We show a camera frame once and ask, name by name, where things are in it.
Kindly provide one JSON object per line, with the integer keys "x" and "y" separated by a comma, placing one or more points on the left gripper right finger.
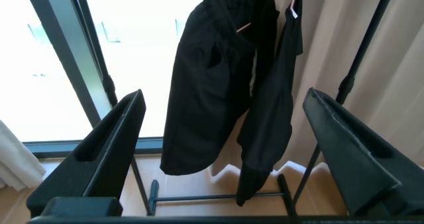
{"x": 348, "y": 171}

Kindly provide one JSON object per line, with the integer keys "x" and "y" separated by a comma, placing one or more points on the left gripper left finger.
{"x": 107, "y": 171}

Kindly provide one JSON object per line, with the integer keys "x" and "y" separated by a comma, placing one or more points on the black garment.
{"x": 271, "y": 118}

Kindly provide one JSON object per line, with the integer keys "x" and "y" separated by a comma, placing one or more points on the black shorts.
{"x": 205, "y": 85}

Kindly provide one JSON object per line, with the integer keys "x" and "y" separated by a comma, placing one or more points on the black clothes rack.
{"x": 348, "y": 81}

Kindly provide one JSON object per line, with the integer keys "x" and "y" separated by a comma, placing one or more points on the beige curtain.
{"x": 364, "y": 35}
{"x": 16, "y": 161}

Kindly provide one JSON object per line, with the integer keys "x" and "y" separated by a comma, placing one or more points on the window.
{"x": 66, "y": 51}

